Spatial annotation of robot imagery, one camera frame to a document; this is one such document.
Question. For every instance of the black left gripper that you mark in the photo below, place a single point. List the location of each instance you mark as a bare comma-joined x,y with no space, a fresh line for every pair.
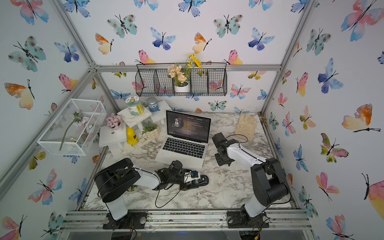
183,188

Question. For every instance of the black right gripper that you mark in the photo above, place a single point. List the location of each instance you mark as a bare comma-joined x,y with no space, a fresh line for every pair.
218,160

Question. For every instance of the black wireless mouse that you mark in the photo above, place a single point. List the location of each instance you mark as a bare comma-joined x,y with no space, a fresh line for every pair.
201,182

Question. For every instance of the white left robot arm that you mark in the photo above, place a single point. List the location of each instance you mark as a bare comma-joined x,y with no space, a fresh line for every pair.
113,181

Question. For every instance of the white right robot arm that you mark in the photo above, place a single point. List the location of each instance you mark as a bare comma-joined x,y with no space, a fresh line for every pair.
268,179

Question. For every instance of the silver open laptop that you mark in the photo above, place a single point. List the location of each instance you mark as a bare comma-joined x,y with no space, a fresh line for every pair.
186,140

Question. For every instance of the small succulent in pot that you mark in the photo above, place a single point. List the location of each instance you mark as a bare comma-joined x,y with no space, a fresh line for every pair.
150,130

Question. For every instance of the yellow rubber duck toy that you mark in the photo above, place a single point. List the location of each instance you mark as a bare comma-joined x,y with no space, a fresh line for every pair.
132,138

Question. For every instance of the white stepped display stand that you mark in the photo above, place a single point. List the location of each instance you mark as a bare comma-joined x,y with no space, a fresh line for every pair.
117,142

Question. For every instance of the small blue jar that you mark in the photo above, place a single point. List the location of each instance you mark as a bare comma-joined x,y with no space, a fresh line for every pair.
152,104

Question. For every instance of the green lidded jar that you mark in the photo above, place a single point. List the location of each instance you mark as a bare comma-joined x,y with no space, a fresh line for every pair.
134,106

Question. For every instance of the pink flower bouquet pot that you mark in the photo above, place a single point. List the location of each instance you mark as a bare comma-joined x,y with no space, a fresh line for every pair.
114,122

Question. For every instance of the white pot with flowers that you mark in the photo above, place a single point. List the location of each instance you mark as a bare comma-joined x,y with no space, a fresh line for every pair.
181,74

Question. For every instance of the pink artificial flower stem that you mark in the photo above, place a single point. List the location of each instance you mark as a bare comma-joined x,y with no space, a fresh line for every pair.
79,120

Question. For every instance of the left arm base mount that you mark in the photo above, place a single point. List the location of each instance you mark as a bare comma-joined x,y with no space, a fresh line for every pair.
132,220

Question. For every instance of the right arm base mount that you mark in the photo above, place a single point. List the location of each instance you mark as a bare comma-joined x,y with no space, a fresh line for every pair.
240,219

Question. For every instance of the black wire wall basket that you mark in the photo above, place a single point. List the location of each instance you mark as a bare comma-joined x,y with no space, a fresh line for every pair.
152,81

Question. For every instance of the aluminium front rail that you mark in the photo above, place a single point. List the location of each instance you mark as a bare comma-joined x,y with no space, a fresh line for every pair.
194,220

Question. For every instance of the white wire cage box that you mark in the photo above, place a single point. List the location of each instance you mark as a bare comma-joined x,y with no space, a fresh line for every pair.
51,138

